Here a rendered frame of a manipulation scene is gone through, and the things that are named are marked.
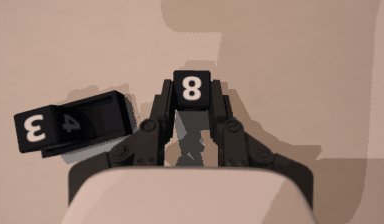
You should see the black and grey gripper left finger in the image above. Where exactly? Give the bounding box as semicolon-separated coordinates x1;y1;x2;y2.
68;79;176;208

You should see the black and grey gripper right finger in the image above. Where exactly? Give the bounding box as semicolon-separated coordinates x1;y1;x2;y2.
208;80;314;211

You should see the black number cube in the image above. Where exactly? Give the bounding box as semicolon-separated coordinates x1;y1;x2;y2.
173;70;211;111
14;104;86;153

